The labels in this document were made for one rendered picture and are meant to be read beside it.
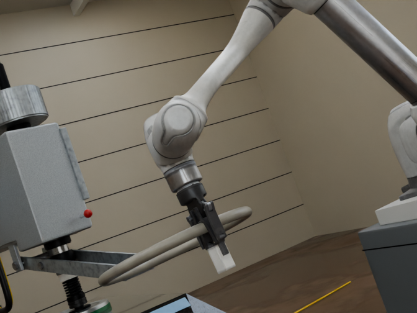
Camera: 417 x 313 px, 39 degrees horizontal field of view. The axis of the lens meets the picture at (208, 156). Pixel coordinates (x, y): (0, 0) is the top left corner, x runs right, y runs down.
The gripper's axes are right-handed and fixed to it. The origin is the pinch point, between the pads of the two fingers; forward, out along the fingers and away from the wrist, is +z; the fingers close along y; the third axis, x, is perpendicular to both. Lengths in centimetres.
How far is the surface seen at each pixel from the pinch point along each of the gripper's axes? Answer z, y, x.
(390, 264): 23, 5, -53
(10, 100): -83, 64, 17
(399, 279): 28, 4, -53
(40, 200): -47, 70, 19
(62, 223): -37, 73, 14
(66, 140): -65, 71, 2
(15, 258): -35, 100, 29
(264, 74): -222, 524, -464
